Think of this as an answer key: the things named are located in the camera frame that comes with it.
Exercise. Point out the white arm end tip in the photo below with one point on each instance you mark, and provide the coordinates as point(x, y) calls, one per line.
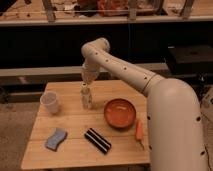
point(89, 76)

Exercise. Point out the clear plastic bottle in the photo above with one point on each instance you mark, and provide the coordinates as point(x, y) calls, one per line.
point(86, 96)

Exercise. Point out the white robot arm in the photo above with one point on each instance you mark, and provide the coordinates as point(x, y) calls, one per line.
point(175, 129)

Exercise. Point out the clear plastic cup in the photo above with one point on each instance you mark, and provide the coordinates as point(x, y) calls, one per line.
point(49, 101)

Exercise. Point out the wooden table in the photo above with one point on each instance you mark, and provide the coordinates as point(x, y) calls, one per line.
point(75, 150)

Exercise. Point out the orange bowl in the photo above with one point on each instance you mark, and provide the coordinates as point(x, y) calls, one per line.
point(119, 113)

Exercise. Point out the blue sponge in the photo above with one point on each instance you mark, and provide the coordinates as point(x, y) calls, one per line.
point(52, 143)

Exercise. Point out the orange carrot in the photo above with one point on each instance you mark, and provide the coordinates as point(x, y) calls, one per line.
point(139, 132)

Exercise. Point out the black white striped block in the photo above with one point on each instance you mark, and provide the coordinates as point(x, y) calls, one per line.
point(97, 140)

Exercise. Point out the long background workbench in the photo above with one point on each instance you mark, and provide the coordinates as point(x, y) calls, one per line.
point(92, 12)

